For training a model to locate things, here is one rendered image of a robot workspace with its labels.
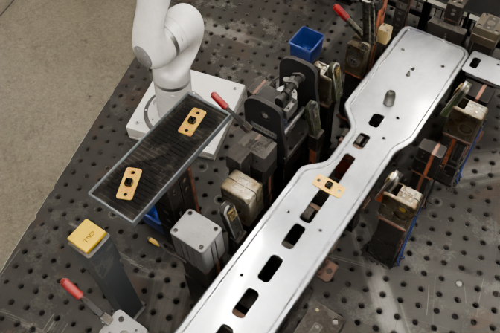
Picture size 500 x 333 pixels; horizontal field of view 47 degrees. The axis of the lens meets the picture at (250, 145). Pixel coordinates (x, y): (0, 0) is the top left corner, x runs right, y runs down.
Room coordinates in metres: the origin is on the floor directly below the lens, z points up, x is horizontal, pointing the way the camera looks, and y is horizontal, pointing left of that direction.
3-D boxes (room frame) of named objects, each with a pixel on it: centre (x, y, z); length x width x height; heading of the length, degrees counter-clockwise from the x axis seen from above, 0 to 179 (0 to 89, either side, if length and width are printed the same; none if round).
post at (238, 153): (0.83, 0.03, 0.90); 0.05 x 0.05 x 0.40; 53
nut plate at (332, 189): (0.77, -0.20, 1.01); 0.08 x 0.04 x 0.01; 52
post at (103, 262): (0.58, 0.37, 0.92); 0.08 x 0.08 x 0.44; 53
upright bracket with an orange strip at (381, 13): (1.32, -0.42, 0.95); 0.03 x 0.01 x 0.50; 143
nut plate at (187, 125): (0.88, 0.14, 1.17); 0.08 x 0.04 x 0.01; 152
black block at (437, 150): (0.88, -0.50, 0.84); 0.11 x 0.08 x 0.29; 53
